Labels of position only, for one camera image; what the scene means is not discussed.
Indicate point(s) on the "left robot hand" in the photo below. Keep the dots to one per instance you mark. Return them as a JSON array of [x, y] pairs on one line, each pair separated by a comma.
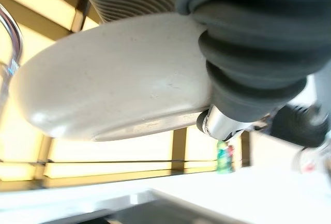
[[248, 27]]

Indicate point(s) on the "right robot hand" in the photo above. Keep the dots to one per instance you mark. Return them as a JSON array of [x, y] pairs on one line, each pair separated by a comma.
[[297, 127]]

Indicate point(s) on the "beige ceramic plate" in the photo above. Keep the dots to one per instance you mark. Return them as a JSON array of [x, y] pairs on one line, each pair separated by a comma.
[[111, 79]]

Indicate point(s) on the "green bottle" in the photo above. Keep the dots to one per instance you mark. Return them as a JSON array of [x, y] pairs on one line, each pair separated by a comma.
[[224, 158]]

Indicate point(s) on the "steel kitchen sink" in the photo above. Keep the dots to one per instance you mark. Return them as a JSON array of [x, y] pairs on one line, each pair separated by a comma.
[[165, 208]]

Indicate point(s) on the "dark bronze window frame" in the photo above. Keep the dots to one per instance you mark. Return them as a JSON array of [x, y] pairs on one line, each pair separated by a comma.
[[178, 149]]

